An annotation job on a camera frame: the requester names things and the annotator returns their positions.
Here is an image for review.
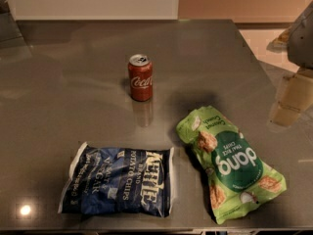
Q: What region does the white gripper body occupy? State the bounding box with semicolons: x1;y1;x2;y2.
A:
288;1;313;69

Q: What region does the white cabinet panel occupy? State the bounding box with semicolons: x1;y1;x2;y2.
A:
9;0;179;21

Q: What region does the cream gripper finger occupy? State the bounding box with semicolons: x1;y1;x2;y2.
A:
269;68;313;127

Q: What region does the blue kettle chips bag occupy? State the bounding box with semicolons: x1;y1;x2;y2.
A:
59;143;174;217

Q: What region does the red coke can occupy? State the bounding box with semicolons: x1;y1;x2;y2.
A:
128;54;153;102

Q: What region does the green rice chip bag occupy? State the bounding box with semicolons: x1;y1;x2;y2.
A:
176;106;287;224

